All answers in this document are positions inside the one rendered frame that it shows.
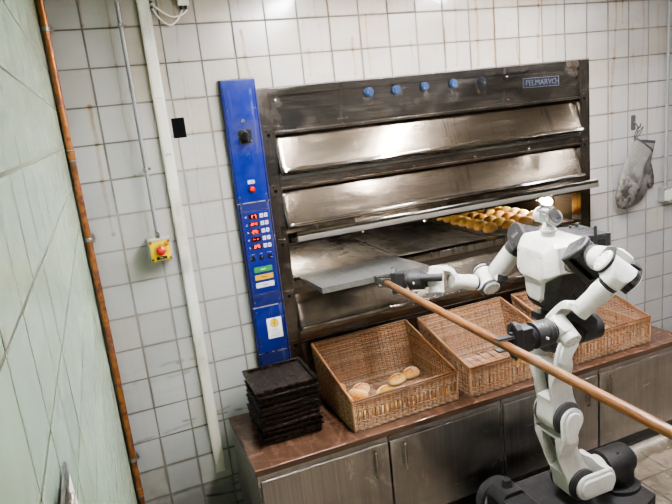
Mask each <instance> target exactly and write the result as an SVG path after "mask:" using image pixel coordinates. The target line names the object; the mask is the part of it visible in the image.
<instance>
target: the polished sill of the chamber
mask: <svg viewBox="0 0 672 504"><path fill-rule="evenodd" d="M575 223H579V225H581V222H580V221H574V220H573V221H569V222H564V223H560V224H559V225H557V228H561V227H569V225H571V226H575ZM507 241H508V238H507V234H505V235H501V236H496V237H491V238H486V239H481V240H476V241H471V242H466V243H462V244H457V245H452V246H447V247H442V248H437V249H432V250H428V251H423V252H418V253H413V254H408V255H403V256H398V257H400V258H404V259H408V260H412V261H415V262H424V261H428V260H433V259H438V258H442V257H447V256H452V255H456V254H461V253H466V252H471V251H475V250H480V249H485V248H489V247H494V246H499V245H504V244H506V242H507ZM293 280H294V288H295V289H296V288H301V287H306V286H310V284H308V283H307V282H305V281H304V280H303V279H301V278H300V277H296V278H293Z"/></svg>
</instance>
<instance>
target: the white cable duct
mask: <svg viewBox="0 0 672 504"><path fill-rule="evenodd" d="M136 3H137V9H138V15H139V21H140V27H141V33H142V39H143V45H144V51H145V56H146V62H147V68H148V74H149V80H150V86H151V92H152V98H153V104H154V110H155V115H156V121H157V127H158V133H159V139H160V145H161V151H162V157H163V163H164V169H165V174H166V180H167V186H168V192H169V198H170V204H171V210H172V216H173V222H174V228H175V233H176V239H177V245H178V251H179V257H180V263H181V269H182V275H183V281H184V286H185V292H186V298H187V304H188V310H189V316H190V322H191V328H192V334H193V340H194V345H195V351H196V357H197V363H198V369H199V375H200V381H201V387H202V393H203V399H204V404H205V410H206V416H207V422H208V428H209V434H210V440H211V446H212V452H213V458H214V463H215V469H216V473H219V472H222V471H225V470H226V467H225V461H224V454H223V448H222V442H221V436H220V430H219V424H218V418H217V412H216V406H215V401H214V394H213V388H212V382H211V376H210V370H209V364H208V358H207V351H206V345H205V339H204V333H203V327H202V321H201V315H200V309H199V303H198V297H197V291H196V285H195V279H194V273H193V267H192V261H191V255H190V249H189V242H188V236H187V230H186V224H185V218H184V212H183V206H182V200H181V194H180V188H179V182H178V176H177V170H176V164H175V158H174V152H173V146H172V139H171V133H170V127H169V121H168V115H167V109H166V103H165V97H164V91H163V85H162V79H161V73H160V67H159V61H158V55H157V49H156V43H155V36H154V30H153V24H152V18H151V12H150V6H149V0H136Z"/></svg>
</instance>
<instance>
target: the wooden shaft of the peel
mask: <svg viewBox="0 0 672 504"><path fill-rule="evenodd" d="M383 285H384V286H386V287H388V288H390V289H391V290H393V291H395V292H397V293H399V294H401V295H403V296H405V297H406V298H408V299H410V300H412V301H414V302H416V303H418V304H419V305H421V306H423V307H425V308H427V309H429V310H431V311H432V312H434V313H436V314H438V315H440V316H442V317H444V318H445V319H447V320H449V321H451V322H453V323H455V324H457V325H458V326H460V327H462V328H464V329H466V330H468V331H470V332H471V333H473V334H475V335H477V336H479V337H481V338H483V339H484V340H486V341H488V342H490V343H492V344H494V345H496V346H498V347H499V348H501V349H503V350H505V351H507V352H509V353H511V354H512V355H514V356H516V357H518V358H520V359H522V360H524V361H525V362H527V363H529V364H531V365H533V366H535V367H537V368H538V369H540V370H542V371H544V372H546V373H548V374H550V375H551V376H553V377H555V378H557V379H559V380H561V381H563V382H564V383H566V384H568V385H570V386H572V387H574V388H576V389H577V390H579V391H581V392H583V393H585V394H587V395H589V396H590V397H592V398H594V399H596V400H598V401H600V402H602V403H604V404H605V405H607V406H609V407H611V408H613V409H615V410H617V411H618V412H620V413H622V414H624V415H626V416H628V417H630V418H631V419H633V420H635V421H637V422H639V423H641V424H643V425H644V426H646V427H648V428H650V429H652V430H654V431H656V432H657V433H659V434H661V435H663V436H665V437H667V438H669V439H670V440H672V425H670V424H668V423H666V422H664V421H662V420H660V419H658V418H656V417H654V416H652V415H651V414H649V413H647V412H645V411H643V410H641V409H639V408H637V407H635V406H633V405H631V404H629V403H627V402H625V401H623V400H621V399H619V398H617V397H615V396H613V395H611V394H610V393H608V392H606V391H604V390H602V389H600V388H598V387H596V386H594V385H592V384H590V383H588V382H586V381H584V380H582V379H580V378H578V377H576V376H574V375H572V374H570V373H569V372H567V371H565V370H563V369H561V368H559V367H557V366H555V365H553V364H551V363H549V362H547V361H545V360H543V359H541V358H539V357H537V356H535V355H533V354H531V353H529V352H528V351H526V350H524V349H522V348H520V347H518V346H516V345H514V344H512V343H510V342H508V341H503V342H497V341H495V338H497V337H498V336H496V335H494V334H492V333H490V332H488V331H487V330H485V329H483V328H481V327H479V326H477V325H475V324H473V323H471V322H469V321H467V320H465V319H463V318H461V317H459V316H457V315H455V314H453V313H451V312H449V311H447V310H445V309H444V308H442V307H440V306H438V305H436V304H434V303H432V302H430V301H428V300H426V299H424V298H422V297H420V296H418V295H416V294H414V293H412V292H410V291H408V290H406V289H404V288H403V287H401V286H399V285H397V284H395V283H393V282H391V281H389V280H384V281H383Z"/></svg>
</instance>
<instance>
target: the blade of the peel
mask: <svg viewBox="0 0 672 504"><path fill-rule="evenodd" d="M391 267H393V268H397V271H404V270H405V271H406V273H407V274H408V271H412V270H424V271H429V265H426V264H423V263H419V262H415V261H412V260H408V259H404V258H400V257H397V256H391V257H387V258H382V259H377V260H372V261H367V262H362V263H357V264H353V265H348V266H343V267H338V268H333V269H328V270H323V271H318V272H314V273H309V274H304V275H299V276H298V277H300V278H301V279H303V280H304V281H305V282H307V283H308V284H310V285H311V286H312V287H314V288H315V289H317V290H318V291H319V292H321V293H322V294H325V293H329V292H334V291H338V290H343V289H347V288H352V287H357V286H361V285H366V284H370V283H375V280H374V276H375V275H389V274H390V270H391Z"/></svg>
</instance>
